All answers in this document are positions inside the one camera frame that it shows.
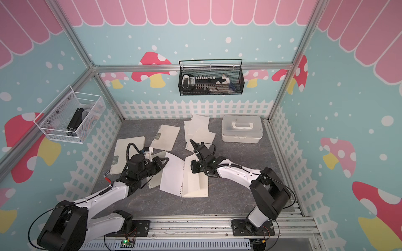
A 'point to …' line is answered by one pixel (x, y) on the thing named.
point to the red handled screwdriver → (108, 180)
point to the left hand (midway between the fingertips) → (169, 162)
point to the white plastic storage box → (242, 129)
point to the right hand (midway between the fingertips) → (189, 167)
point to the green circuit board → (126, 244)
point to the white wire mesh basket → (72, 116)
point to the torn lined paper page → (189, 130)
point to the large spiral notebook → (120, 158)
